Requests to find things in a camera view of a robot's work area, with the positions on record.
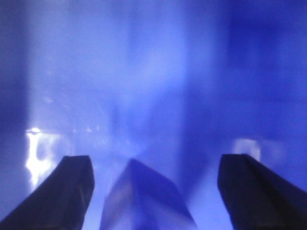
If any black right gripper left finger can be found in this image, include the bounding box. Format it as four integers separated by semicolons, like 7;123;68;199
0;156;94;230

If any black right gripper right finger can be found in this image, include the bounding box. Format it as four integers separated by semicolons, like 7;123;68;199
217;154;307;230

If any blue bottle-shaped part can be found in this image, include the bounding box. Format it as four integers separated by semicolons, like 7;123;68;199
100;159;198;230

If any blue bin upper right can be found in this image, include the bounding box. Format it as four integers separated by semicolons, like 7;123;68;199
0;0;307;230

